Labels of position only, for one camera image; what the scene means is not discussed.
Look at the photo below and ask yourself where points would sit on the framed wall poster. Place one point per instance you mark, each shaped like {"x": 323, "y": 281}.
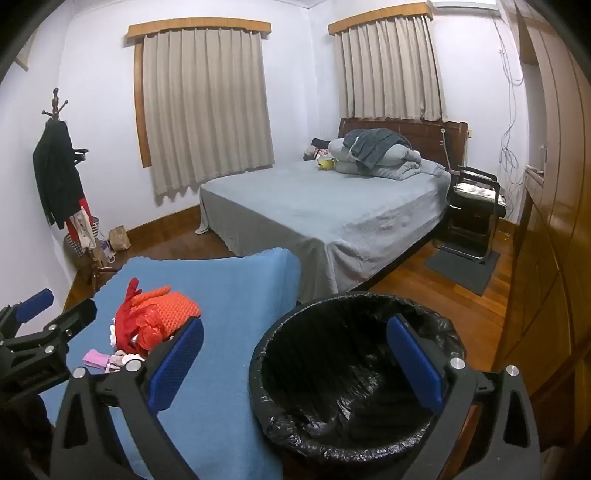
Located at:
{"x": 25, "y": 57}

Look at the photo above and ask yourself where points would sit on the black metal chair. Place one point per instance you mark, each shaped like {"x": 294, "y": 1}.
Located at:
{"x": 475, "y": 194}

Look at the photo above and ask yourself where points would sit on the dark wooden headboard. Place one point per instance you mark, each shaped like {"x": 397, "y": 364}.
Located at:
{"x": 434, "y": 134}

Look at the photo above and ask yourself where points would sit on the black pillow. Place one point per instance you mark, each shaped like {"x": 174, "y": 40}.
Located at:
{"x": 318, "y": 141}

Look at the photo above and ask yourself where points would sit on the narrow beige curtain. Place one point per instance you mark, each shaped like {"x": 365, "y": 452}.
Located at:
{"x": 392, "y": 69}

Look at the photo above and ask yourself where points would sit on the long wooden curtain pelmet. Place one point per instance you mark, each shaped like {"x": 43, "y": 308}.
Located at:
{"x": 198, "y": 24}

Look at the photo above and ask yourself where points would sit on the white air conditioner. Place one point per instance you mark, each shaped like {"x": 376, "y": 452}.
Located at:
{"x": 461, "y": 3}

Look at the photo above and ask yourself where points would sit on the wide beige curtain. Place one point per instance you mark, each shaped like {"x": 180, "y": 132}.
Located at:
{"x": 207, "y": 115}

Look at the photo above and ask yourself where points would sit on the black jacket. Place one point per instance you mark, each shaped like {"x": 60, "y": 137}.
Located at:
{"x": 57, "y": 175}

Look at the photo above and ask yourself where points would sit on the folded grey duvet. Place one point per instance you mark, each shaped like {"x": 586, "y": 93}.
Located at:
{"x": 401, "y": 166}

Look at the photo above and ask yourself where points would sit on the short wooden curtain pelmet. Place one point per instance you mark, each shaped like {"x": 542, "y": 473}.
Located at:
{"x": 378, "y": 16}

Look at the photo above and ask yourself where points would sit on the beige cloth bag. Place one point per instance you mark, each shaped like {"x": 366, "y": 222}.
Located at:
{"x": 85, "y": 226}

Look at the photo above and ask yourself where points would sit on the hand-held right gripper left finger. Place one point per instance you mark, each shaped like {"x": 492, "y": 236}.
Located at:
{"x": 178, "y": 364}

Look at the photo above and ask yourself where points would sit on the red garment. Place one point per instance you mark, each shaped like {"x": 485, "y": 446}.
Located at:
{"x": 74, "y": 230}

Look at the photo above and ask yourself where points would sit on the wooden window frame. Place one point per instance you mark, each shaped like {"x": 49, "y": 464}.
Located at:
{"x": 141, "y": 115}

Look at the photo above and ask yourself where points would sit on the white tissue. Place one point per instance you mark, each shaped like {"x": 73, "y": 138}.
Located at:
{"x": 121, "y": 357}

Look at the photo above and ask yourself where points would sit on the bed with grey sheet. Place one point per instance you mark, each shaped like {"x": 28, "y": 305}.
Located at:
{"x": 332, "y": 217}

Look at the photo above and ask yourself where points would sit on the brown paper bag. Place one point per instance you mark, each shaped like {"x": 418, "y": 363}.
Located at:
{"x": 121, "y": 240}

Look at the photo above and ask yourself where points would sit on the blue blanket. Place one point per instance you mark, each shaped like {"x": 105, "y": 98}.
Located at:
{"x": 240, "y": 323}

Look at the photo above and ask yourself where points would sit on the wooden coat rack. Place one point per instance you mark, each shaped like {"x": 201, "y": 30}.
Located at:
{"x": 56, "y": 99}

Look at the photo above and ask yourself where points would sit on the checkered bag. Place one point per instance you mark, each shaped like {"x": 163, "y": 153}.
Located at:
{"x": 74, "y": 251}

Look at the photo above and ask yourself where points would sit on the pink face mask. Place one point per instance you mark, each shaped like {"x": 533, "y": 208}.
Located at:
{"x": 94, "y": 357}

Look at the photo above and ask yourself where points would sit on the waste bin with black liner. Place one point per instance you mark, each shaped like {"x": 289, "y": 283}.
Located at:
{"x": 332, "y": 369}

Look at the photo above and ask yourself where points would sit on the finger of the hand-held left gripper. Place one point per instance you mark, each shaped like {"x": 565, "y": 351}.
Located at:
{"x": 76, "y": 316}
{"x": 34, "y": 302}

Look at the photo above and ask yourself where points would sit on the dark grey garment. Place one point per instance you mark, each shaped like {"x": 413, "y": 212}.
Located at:
{"x": 369, "y": 143}

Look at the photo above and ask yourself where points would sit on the pink doll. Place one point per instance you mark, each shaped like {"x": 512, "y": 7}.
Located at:
{"x": 314, "y": 151}

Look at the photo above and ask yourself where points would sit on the yellow plush toy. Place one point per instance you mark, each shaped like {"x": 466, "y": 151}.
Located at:
{"x": 325, "y": 163}

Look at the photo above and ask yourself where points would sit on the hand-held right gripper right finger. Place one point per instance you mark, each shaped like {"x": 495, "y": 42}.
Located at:
{"x": 415, "y": 360}

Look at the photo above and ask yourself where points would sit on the grey floor mat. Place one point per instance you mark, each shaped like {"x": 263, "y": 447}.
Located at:
{"x": 466, "y": 272}

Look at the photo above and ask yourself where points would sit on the red plastic bag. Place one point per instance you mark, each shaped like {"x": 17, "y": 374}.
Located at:
{"x": 131, "y": 318}

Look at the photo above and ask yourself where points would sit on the wooden wardrobe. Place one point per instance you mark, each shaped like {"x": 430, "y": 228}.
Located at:
{"x": 554, "y": 230}

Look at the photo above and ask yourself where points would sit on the small white purple bag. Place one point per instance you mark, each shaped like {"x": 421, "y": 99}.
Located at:
{"x": 107, "y": 254}

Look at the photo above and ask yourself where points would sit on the orange bubble wrap sheet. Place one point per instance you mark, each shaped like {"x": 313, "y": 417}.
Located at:
{"x": 178, "y": 309}

